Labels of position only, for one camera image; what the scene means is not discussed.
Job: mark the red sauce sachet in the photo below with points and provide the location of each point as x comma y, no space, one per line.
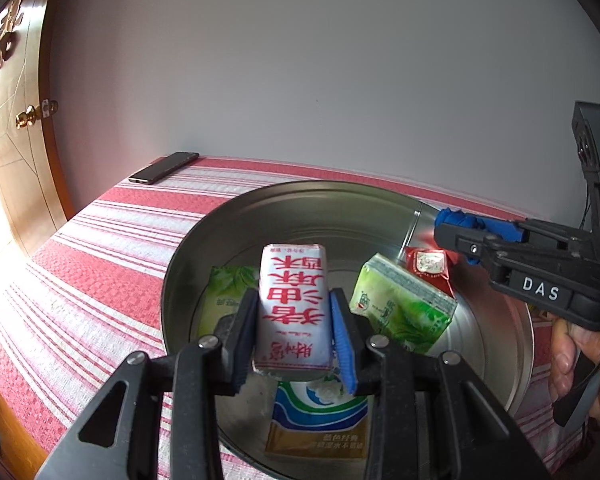
430,265

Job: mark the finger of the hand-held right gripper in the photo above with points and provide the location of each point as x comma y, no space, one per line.
502,230
460,245

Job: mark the black smartphone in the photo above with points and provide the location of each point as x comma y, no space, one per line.
162,168

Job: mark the round metal tin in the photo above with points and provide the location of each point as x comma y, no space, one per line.
320,210

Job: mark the white red tissue pack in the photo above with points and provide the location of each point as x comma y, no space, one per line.
292,310

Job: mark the wooden door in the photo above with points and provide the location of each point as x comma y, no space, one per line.
25,185

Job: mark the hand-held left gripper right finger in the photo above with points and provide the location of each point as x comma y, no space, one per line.
342,340

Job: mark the person's right hand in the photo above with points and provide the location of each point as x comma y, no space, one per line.
562,355

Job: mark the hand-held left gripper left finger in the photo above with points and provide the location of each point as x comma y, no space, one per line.
245,340

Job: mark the green tissue pack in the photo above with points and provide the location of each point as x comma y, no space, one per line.
225,290

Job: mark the gold door ornament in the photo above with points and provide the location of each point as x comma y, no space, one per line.
5,40

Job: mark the green tea carton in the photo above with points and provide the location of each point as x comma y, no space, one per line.
405,310

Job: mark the white blue tissue pack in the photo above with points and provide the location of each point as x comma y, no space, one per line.
315,425

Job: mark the red striped cloth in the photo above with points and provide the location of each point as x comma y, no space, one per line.
105,260

